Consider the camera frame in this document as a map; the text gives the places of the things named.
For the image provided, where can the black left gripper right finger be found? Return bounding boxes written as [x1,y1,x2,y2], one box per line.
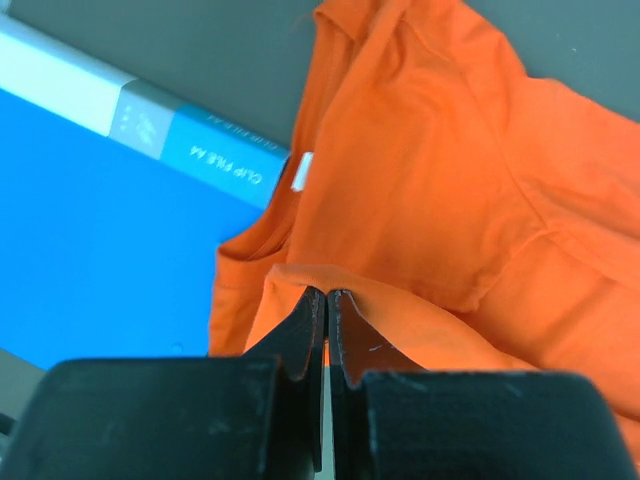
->
[327,290,637,479]

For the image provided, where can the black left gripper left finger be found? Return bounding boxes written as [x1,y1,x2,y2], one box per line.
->
[1,288,326,479]

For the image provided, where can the orange t shirt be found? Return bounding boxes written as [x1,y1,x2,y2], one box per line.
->
[209,1,639,454]

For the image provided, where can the blue clip file folder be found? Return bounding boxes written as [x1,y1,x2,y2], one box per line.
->
[1,16,289,369]

